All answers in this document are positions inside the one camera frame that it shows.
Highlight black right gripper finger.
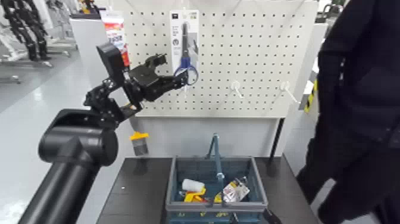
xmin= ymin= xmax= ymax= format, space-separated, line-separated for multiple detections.
xmin=263 ymin=208 xmax=282 ymax=224

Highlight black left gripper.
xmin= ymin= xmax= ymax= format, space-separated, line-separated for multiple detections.
xmin=129 ymin=53 xmax=190 ymax=102

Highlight blue scissors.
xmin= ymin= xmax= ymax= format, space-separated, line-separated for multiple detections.
xmin=169 ymin=9 xmax=200 ymax=86

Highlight white silver packaged item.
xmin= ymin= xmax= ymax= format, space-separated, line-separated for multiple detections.
xmin=222 ymin=176 xmax=251 ymax=203

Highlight red white tube package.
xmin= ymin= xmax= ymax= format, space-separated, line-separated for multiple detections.
xmin=99 ymin=10 xmax=130 ymax=68

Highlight black pegboard stand pole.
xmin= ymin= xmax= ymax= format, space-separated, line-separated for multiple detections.
xmin=268 ymin=118 xmax=286 ymax=158

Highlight yellow plastic tool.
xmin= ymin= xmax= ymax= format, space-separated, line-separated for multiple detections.
xmin=183 ymin=187 xmax=207 ymax=203

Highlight white pegboard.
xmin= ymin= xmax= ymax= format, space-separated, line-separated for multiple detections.
xmin=123 ymin=0 xmax=319 ymax=119

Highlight white paint roller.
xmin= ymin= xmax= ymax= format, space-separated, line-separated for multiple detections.
xmin=182 ymin=179 xmax=206 ymax=193

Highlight yellow black hazard tape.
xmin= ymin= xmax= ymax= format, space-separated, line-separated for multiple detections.
xmin=304 ymin=79 xmax=319 ymax=113

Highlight person in dark clothing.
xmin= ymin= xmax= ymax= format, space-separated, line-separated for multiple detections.
xmin=295 ymin=0 xmax=400 ymax=224

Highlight black humanoid robot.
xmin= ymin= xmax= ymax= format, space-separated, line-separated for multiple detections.
xmin=0 ymin=0 xmax=52 ymax=62

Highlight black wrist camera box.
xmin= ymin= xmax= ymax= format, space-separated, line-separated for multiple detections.
xmin=96 ymin=42 xmax=126 ymax=88

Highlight blue-grey plastic crate with handle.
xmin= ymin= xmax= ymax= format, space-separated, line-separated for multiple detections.
xmin=165 ymin=133 xmax=269 ymax=224

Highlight yellow handled paint brush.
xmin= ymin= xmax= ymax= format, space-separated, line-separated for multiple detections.
xmin=129 ymin=131 xmax=150 ymax=157

